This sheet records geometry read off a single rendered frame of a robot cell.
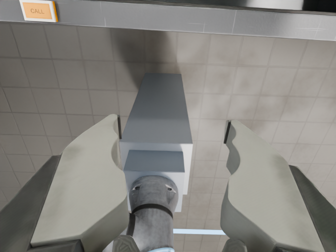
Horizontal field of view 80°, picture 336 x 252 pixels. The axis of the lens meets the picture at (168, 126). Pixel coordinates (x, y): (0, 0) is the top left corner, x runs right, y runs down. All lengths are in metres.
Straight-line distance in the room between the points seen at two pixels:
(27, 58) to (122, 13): 1.30
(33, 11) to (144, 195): 0.46
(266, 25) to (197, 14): 0.12
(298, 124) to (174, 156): 1.32
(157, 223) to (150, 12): 0.45
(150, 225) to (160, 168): 0.16
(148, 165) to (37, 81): 1.21
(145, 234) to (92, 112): 1.22
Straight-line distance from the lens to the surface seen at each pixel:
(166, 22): 0.39
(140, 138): 0.68
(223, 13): 0.40
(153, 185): 0.59
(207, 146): 1.69
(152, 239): 0.51
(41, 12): 0.43
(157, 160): 0.64
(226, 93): 1.49
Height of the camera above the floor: 1.34
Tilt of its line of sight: 59 degrees down
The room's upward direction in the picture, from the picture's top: 179 degrees counter-clockwise
